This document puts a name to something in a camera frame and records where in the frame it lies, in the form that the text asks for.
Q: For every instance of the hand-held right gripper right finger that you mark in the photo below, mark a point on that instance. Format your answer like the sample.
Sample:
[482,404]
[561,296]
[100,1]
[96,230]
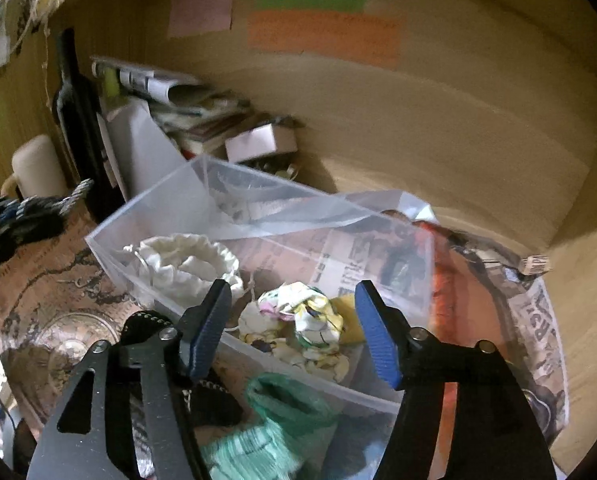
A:
[378,340]

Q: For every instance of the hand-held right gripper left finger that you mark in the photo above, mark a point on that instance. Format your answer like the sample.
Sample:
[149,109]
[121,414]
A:
[206,337]

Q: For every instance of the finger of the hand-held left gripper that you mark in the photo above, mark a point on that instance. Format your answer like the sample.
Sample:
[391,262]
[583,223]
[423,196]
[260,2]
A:
[8,240]

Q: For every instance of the white ruffled cloth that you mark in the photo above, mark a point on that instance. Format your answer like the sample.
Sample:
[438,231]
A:
[188,265]

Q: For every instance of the floral patterned cloth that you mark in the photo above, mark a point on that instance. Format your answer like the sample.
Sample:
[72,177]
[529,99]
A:
[303,325]

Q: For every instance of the green knitted sock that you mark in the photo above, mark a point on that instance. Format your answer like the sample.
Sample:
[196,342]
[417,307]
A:
[263,430]

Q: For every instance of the clear plastic storage box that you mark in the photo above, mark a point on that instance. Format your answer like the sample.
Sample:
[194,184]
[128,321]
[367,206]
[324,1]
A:
[278,240]

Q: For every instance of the yellow cloth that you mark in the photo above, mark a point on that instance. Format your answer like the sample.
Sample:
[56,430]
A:
[349,320]

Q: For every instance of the black patterned cloth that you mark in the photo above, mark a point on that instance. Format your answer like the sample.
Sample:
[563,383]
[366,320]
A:
[213,405]

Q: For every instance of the patterned brown table mat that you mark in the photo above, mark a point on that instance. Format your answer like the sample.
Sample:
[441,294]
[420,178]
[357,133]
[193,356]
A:
[53,300]

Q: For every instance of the cream ceramic mug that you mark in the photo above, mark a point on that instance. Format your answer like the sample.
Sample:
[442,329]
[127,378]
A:
[36,167]

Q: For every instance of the newspaper sheet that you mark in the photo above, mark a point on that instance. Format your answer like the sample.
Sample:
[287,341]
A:
[523,340]

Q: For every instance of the dark wine bottle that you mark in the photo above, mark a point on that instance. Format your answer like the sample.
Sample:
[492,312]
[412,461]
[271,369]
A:
[76,110]

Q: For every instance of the white paper carton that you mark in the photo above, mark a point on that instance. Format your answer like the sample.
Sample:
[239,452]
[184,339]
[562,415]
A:
[138,150]

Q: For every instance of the small white cardboard box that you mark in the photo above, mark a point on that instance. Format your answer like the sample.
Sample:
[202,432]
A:
[261,142]

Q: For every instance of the clear plastic bag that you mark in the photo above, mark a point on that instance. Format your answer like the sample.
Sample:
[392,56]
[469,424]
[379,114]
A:
[13,15]

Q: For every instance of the stack of books and magazines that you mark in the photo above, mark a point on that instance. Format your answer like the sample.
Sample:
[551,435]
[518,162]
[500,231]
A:
[198,110]

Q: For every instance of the pink paper note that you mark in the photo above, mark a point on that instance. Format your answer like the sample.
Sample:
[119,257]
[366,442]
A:
[201,9]

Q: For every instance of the orange paper note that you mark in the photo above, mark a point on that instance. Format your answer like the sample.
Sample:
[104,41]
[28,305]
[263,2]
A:
[323,37]

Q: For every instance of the green paper note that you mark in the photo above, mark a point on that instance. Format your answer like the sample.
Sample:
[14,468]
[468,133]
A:
[312,1]

